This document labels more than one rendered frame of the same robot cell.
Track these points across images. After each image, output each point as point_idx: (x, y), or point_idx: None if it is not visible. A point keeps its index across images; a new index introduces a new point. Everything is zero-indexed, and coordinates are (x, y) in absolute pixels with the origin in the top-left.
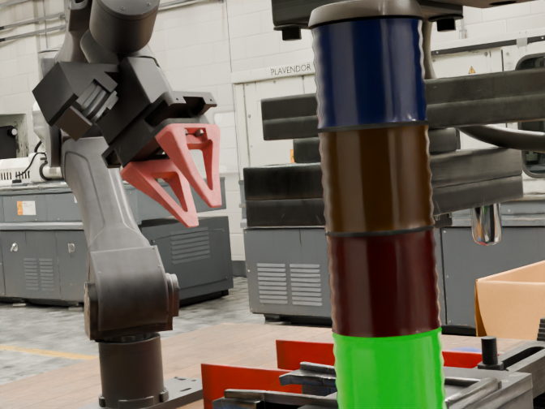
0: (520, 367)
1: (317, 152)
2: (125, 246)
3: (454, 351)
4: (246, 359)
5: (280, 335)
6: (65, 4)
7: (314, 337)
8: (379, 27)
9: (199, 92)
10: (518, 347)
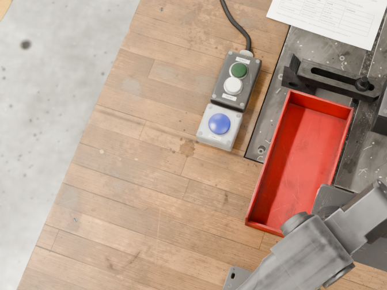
0: (354, 73)
1: None
2: None
3: (283, 113)
4: (141, 282)
5: (57, 284)
6: (334, 282)
7: (67, 255)
8: None
9: (334, 188)
10: (314, 77)
